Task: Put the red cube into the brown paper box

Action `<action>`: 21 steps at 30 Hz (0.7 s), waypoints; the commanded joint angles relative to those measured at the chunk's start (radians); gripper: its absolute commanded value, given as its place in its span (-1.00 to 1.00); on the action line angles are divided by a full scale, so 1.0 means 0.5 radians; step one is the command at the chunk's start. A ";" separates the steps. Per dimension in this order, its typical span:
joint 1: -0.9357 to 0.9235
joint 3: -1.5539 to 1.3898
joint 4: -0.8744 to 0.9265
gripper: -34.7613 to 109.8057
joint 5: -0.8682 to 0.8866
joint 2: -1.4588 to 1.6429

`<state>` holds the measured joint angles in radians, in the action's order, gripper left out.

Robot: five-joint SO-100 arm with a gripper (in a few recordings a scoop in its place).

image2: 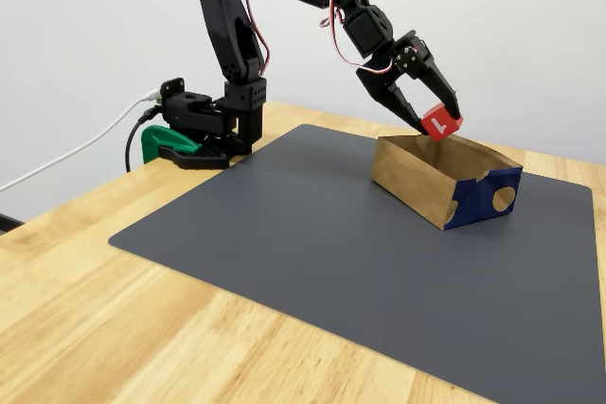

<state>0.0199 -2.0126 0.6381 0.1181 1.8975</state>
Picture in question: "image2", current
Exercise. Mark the red cube with white mark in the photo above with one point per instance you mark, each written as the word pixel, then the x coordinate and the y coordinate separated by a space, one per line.
pixel 440 125

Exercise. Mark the brown paper box, blue end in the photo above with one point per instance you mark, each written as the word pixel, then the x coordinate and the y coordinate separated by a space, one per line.
pixel 407 177

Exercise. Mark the dark gray rectangular mat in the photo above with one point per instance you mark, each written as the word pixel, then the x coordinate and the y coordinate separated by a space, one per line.
pixel 331 290

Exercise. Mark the green table clamp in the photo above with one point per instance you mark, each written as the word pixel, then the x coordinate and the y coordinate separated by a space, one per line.
pixel 156 139

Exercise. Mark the black furniture edge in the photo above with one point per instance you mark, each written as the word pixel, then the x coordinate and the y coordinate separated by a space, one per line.
pixel 9 223

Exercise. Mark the black controller board mount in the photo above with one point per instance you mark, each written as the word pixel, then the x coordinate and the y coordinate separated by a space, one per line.
pixel 171 89

